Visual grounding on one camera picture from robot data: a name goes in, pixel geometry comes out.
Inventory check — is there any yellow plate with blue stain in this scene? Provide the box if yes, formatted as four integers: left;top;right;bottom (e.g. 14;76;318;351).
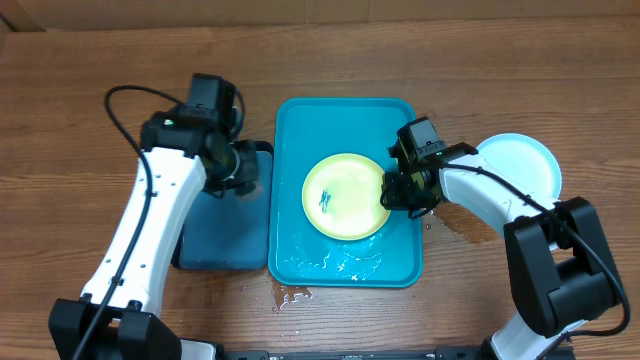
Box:
302;153;390;241

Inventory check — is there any light blue plate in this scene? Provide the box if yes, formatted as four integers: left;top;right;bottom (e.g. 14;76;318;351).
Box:
477;133;562;198

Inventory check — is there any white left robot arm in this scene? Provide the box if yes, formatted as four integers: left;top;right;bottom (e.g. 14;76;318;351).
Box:
48;112;258;359

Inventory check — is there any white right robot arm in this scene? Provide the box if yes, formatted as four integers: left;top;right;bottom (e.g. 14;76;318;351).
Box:
380;142;631;359

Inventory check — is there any black water tray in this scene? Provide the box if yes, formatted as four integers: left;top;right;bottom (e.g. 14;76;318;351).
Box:
171;141;274;271

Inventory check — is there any teal serving tray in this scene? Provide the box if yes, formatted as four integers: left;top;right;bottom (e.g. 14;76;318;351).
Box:
268;97;423;288

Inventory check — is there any brown cardboard backdrop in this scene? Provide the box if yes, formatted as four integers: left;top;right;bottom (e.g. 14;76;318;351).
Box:
1;0;639;32

